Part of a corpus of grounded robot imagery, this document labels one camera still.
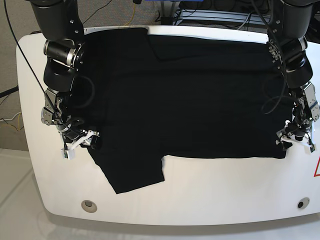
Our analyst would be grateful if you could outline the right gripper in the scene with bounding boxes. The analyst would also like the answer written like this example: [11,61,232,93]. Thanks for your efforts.
[41,88,102,150]

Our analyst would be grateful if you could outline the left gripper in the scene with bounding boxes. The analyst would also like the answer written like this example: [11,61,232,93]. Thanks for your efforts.
[276,81,320,151]

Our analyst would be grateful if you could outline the black T-shirt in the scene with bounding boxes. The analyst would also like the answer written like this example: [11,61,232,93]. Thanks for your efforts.
[73,28,293,194]

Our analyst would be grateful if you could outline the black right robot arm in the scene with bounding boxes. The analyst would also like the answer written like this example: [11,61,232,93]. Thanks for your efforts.
[30,0,100,152]

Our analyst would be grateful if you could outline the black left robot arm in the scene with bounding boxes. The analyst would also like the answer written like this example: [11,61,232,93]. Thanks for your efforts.
[267,0,320,153]

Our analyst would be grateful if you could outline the red tape rectangle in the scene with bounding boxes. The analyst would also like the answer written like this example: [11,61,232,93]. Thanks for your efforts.
[314,158,320,177]

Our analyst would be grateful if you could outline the right table grommet hole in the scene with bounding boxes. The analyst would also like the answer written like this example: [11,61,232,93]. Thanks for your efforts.
[297,197,310,210]

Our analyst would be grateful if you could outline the table grommet hole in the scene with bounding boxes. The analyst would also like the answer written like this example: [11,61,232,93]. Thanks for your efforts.
[297,197,310,210]
[81,200,98,213]

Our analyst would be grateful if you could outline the left table grommet hole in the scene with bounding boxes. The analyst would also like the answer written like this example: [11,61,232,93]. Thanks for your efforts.
[81,200,98,213]

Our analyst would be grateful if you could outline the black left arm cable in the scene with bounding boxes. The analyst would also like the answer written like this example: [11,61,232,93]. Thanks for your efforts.
[252,0,301,114]

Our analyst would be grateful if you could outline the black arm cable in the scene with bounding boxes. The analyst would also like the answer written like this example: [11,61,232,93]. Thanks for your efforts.
[3,0,86,133]
[252,0,301,114]

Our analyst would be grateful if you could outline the aluminium frame rail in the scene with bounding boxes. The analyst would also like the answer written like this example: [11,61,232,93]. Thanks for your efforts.
[173,9,264,28]

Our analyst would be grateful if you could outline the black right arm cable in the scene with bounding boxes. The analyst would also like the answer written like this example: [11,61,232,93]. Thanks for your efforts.
[3,0,86,133]

